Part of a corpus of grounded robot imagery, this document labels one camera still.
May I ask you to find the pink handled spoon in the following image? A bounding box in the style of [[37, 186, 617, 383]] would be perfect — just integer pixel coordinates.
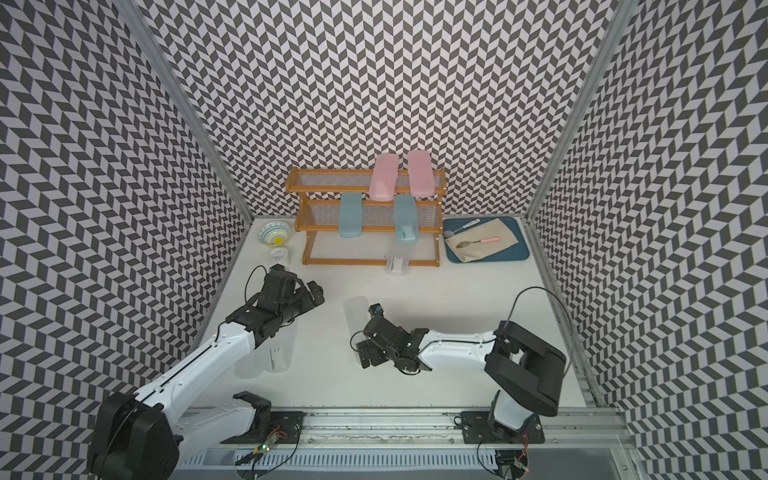
[[456, 236, 502, 249]]

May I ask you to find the patterned ceramic bowl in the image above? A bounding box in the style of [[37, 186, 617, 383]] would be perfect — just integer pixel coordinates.
[[258, 220, 292, 247]]

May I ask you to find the aluminium front rail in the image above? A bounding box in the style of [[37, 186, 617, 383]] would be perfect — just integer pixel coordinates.
[[128, 406, 637, 451]]

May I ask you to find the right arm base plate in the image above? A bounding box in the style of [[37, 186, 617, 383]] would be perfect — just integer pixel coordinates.
[[453, 410, 545, 445]]

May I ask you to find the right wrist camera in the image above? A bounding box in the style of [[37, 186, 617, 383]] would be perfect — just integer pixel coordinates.
[[368, 304, 384, 318]]

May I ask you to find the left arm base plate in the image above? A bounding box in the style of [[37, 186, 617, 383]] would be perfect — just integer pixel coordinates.
[[221, 410, 305, 445]]

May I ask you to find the wooden three-tier shelf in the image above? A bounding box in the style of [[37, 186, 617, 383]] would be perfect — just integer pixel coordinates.
[[286, 168, 447, 267]]

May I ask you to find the teal tray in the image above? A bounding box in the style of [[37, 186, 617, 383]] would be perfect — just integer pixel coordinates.
[[443, 216, 530, 264]]

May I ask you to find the pink pencil case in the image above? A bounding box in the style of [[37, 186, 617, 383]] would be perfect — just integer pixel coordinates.
[[368, 154, 399, 202], [407, 150, 436, 198]]

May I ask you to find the teal pencil case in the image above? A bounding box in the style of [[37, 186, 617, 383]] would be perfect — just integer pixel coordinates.
[[338, 192, 363, 239], [394, 194, 419, 244]]

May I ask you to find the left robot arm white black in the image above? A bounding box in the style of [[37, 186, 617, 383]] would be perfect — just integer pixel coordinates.
[[86, 264, 324, 479]]

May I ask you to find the white handled fork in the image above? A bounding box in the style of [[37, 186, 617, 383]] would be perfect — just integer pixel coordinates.
[[443, 219, 480, 239]]

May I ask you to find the beige cloth napkin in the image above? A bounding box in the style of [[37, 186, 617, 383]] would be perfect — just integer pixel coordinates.
[[446, 218, 522, 263]]

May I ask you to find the clear pencil case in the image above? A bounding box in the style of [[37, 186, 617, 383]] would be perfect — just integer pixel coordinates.
[[266, 322, 298, 374], [385, 239, 413, 276], [234, 346, 268, 380], [343, 296, 370, 366]]

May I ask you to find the small clear glass cup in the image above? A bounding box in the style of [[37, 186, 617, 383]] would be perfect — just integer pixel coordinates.
[[269, 246, 290, 266]]

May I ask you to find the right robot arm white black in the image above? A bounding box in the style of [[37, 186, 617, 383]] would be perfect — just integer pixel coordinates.
[[350, 311, 567, 436]]

